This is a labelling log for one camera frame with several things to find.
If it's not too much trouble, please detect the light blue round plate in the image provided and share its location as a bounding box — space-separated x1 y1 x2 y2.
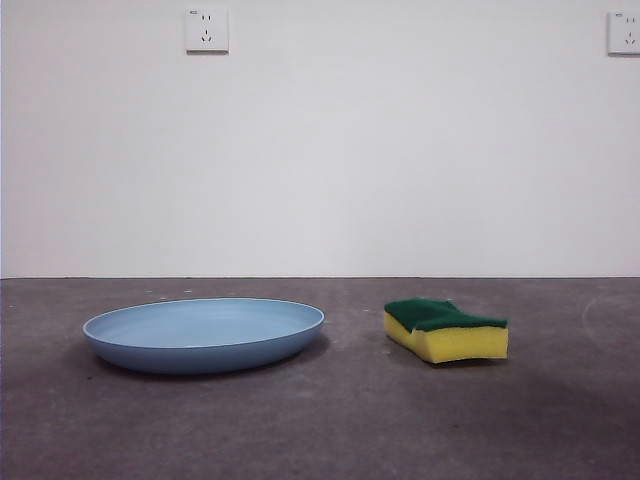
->
82 297 326 376

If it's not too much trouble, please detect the yellow sponge with green pad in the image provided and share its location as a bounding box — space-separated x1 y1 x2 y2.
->
383 298 510 366

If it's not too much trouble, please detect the white wall socket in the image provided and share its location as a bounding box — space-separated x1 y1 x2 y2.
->
607 10 640 56
185 8 231 55

